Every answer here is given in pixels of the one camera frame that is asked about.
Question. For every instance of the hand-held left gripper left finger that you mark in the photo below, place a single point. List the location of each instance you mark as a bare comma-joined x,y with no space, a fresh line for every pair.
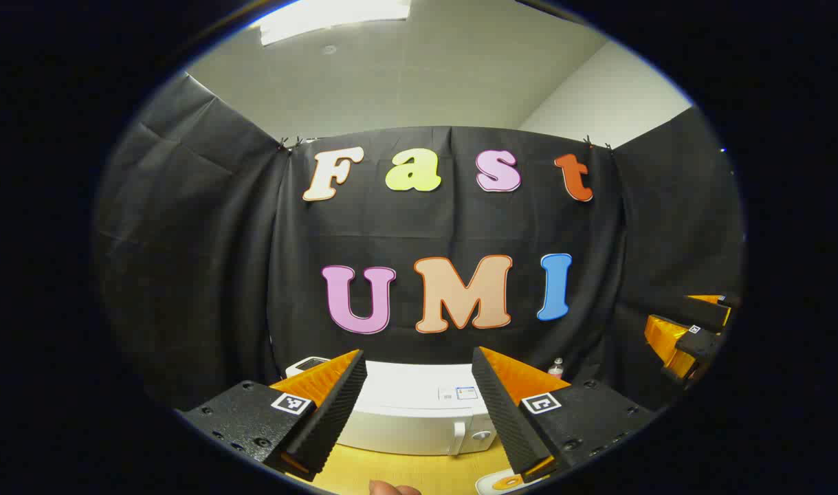
333,412

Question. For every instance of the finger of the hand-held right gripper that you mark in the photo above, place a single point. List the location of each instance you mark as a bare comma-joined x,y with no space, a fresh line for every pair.
707,313
666,340

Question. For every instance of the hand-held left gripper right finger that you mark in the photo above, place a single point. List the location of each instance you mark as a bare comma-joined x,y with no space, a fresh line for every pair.
504,412

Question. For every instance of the yellow orange food piece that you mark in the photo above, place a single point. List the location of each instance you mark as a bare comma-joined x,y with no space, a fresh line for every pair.
508,483

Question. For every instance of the white microwave oven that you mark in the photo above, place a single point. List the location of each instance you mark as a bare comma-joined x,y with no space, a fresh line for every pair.
405,419

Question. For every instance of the white toaster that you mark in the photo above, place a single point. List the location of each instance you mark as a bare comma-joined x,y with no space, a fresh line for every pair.
307,364

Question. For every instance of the small bottle with pink label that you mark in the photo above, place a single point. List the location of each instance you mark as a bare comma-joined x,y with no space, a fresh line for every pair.
556,370

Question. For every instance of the white square plate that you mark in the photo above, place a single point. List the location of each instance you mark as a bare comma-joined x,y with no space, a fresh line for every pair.
484,485

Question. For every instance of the black backdrop cloth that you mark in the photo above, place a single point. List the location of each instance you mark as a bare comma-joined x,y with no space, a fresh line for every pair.
205,275

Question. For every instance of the ceiling light panel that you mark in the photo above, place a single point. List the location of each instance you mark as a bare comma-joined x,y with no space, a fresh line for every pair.
329,17

